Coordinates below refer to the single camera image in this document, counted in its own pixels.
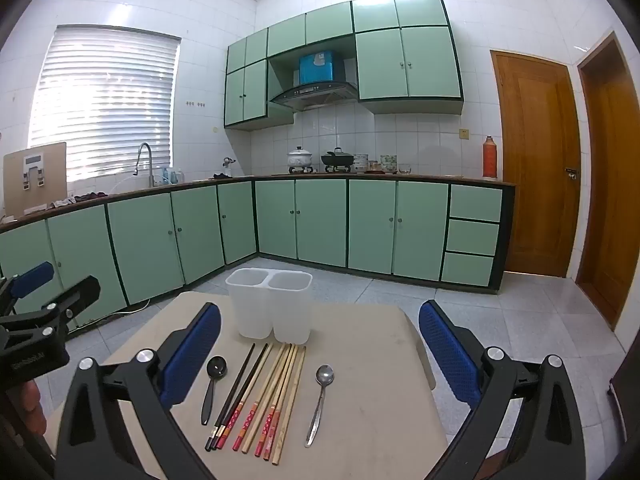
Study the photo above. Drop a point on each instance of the person's left hand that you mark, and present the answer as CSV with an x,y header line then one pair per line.
x,y
32,407

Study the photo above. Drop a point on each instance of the white patterned container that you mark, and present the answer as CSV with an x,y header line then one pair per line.
x,y
360,162

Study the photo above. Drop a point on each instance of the wall hooks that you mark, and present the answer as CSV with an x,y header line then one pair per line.
x,y
195,104

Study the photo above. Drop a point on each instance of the dark green lidded pot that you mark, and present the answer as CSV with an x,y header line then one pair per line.
x,y
337,159

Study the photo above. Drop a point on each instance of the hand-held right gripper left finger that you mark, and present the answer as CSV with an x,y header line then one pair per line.
x,y
192,355

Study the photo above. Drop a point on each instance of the metal kitchen faucet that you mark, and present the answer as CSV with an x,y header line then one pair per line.
x,y
149,165

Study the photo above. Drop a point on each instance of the rags on counter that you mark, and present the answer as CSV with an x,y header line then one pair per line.
x,y
75,199

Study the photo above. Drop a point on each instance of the small glass jars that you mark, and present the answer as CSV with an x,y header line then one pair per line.
x,y
374,166

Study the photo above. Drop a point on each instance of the white lidded pot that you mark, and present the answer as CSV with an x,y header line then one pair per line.
x,y
300,157

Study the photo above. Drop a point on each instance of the green base cabinets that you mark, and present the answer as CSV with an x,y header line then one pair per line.
x,y
320,220

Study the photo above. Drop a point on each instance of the red thermos flask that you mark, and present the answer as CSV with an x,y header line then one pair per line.
x,y
490,160

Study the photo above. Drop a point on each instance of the gas stove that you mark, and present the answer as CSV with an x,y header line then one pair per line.
x,y
317,171

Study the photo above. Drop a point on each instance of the metal spoon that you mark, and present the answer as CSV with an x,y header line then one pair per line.
x,y
325,375

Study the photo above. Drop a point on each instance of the metal kettle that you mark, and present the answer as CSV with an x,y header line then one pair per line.
x,y
228,166

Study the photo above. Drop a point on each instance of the white window blind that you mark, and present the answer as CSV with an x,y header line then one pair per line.
x,y
100,110

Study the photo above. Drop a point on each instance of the floral ceramic jar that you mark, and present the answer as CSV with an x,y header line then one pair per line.
x,y
388,163

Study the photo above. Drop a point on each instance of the blue soap bottles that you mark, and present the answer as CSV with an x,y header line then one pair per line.
x,y
173,176

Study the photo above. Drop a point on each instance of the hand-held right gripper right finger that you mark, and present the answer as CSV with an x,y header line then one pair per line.
x,y
445,355

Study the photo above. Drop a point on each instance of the dark object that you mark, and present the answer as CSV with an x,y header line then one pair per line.
x,y
625,400

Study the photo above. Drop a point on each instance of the black range hood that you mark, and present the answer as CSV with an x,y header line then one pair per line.
x,y
312,95

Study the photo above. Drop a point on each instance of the dark wooden red-patterned chopstick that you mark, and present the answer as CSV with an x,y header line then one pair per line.
x,y
249,396

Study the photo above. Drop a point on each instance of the wooden door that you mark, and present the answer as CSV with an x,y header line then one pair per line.
x,y
535,160
615,185

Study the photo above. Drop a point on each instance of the black spoon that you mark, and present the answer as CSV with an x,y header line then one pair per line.
x,y
216,367

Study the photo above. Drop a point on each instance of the green wall cabinets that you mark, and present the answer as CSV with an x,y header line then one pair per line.
x,y
430,60

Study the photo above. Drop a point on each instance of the white two-compartment utensil holder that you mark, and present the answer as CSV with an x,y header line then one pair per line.
x,y
255,310

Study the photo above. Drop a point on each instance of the blue box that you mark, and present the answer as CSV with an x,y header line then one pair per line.
x,y
316,66

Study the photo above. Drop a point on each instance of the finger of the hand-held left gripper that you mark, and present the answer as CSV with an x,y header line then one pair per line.
x,y
32,274
80,292

